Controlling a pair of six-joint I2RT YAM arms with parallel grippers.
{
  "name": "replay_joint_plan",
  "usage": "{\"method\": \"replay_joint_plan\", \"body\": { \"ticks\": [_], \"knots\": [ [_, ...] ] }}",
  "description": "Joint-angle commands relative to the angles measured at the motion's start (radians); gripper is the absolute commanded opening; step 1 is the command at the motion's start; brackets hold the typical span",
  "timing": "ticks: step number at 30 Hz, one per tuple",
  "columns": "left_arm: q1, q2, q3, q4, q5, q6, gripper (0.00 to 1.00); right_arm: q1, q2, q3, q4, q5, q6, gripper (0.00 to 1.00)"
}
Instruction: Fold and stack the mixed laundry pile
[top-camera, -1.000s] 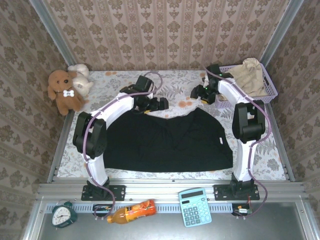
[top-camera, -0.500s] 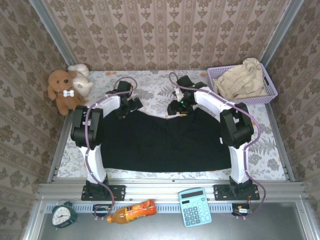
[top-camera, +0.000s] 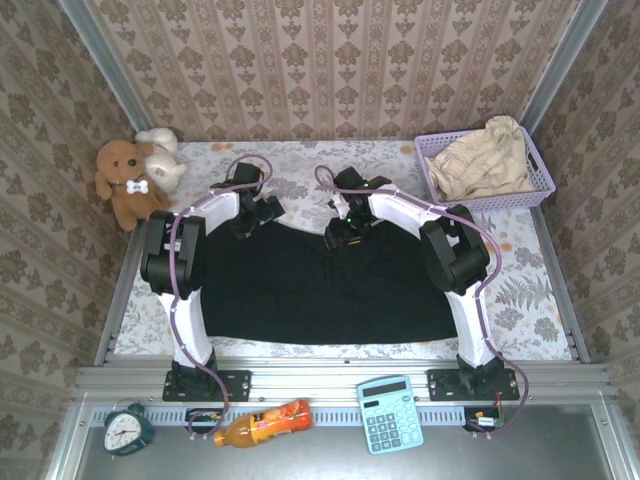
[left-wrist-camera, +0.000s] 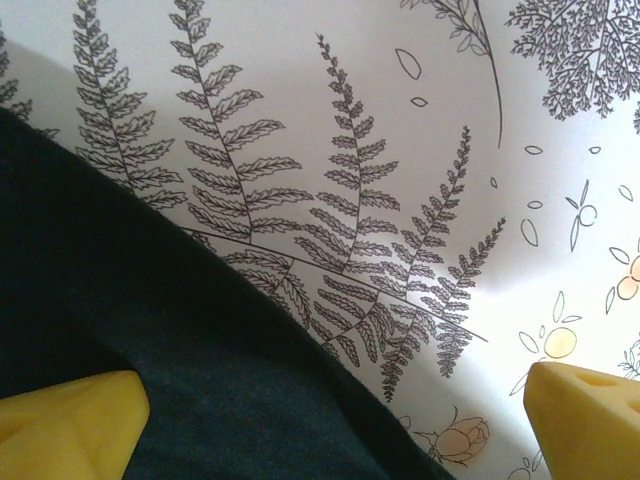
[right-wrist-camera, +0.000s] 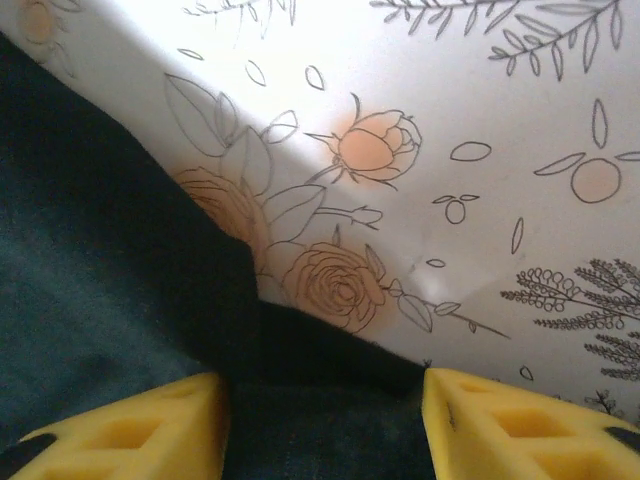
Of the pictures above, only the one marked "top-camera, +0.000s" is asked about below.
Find brown plush dog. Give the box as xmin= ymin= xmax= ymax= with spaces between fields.
xmin=94 ymin=139 xmax=171 ymax=232

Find aluminium side rail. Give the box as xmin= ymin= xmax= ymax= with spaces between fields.
xmin=529 ymin=204 xmax=591 ymax=364
xmin=94 ymin=219 xmax=151 ymax=366

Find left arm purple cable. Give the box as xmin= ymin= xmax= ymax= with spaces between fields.
xmin=168 ymin=155 xmax=274 ymax=441

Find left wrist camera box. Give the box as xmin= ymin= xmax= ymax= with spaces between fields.
xmin=233 ymin=161 xmax=265 ymax=191

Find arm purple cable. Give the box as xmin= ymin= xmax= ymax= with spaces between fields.
xmin=168 ymin=155 xmax=274 ymax=441
xmin=313 ymin=164 xmax=530 ymax=440

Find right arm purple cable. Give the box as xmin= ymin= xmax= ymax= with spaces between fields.
xmin=313 ymin=164 xmax=530 ymax=440

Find black t-shirt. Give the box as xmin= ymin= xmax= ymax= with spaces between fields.
xmin=199 ymin=222 xmax=461 ymax=346

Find orange juice bottle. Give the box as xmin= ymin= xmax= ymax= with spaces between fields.
xmin=213 ymin=398 xmax=314 ymax=449

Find teal calculator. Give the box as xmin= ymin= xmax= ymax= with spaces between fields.
xmin=356 ymin=375 xmax=425 ymax=455

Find purple plastic basket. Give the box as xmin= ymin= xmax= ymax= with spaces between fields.
xmin=413 ymin=125 xmax=557 ymax=214

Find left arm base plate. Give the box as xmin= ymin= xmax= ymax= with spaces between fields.
xmin=162 ymin=368 xmax=251 ymax=403

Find floral tablecloth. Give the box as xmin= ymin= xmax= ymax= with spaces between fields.
xmin=113 ymin=139 xmax=574 ymax=361

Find beige shorts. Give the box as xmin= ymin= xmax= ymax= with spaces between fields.
xmin=424 ymin=115 xmax=537 ymax=202

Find white plush toy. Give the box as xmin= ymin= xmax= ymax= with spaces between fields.
xmin=134 ymin=127 xmax=189 ymax=192

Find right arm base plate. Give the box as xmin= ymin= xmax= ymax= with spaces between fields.
xmin=426 ymin=368 xmax=520 ymax=402

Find aluminium front frame rail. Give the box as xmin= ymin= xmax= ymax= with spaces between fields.
xmin=74 ymin=357 xmax=614 ymax=401

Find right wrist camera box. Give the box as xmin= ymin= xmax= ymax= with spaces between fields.
xmin=332 ymin=168 xmax=367 ymax=195

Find aluminium frame post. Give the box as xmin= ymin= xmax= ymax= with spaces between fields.
xmin=57 ymin=0 xmax=154 ymax=132
xmin=512 ymin=0 xmax=609 ymax=151

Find green alarm clock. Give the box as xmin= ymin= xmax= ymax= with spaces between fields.
xmin=103 ymin=402 xmax=155 ymax=457

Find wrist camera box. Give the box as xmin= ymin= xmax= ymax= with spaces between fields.
xmin=233 ymin=161 xmax=265 ymax=191
xmin=332 ymin=168 xmax=367 ymax=195

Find slotted grey cable duct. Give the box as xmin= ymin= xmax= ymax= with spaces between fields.
xmin=89 ymin=405 xmax=501 ymax=427

